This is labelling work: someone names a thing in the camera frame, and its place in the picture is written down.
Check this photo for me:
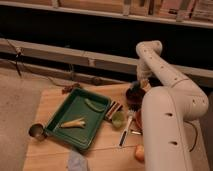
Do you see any blue sponge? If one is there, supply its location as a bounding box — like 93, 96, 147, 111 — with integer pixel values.
130, 81, 141, 91

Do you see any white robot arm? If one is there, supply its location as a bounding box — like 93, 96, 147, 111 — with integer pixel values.
136, 40, 209, 171

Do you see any orange bowl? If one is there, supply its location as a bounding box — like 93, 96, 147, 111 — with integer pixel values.
135, 109, 142, 130

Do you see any striped wooden block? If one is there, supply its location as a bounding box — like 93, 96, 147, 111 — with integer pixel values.
105, 101, 122, 121

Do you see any small green cup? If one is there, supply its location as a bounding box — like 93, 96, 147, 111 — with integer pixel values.
112, 111, 125, 128

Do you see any green pea pod toy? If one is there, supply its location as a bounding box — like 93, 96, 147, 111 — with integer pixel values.
84, 98, 104, 112

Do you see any red yellow apple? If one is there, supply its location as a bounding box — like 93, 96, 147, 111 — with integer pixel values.
135, 145, 144, 162

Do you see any green plastic tray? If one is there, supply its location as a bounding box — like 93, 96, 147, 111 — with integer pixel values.
45, 88, 111, 150

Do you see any brown toy on table edge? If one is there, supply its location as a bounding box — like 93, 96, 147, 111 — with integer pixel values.
62, 83, 81, 94

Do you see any grey cloth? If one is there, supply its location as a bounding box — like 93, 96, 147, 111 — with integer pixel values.
67, 151, 89, 171

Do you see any black cable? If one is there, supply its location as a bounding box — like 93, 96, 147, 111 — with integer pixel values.
186, 120, 199, 153

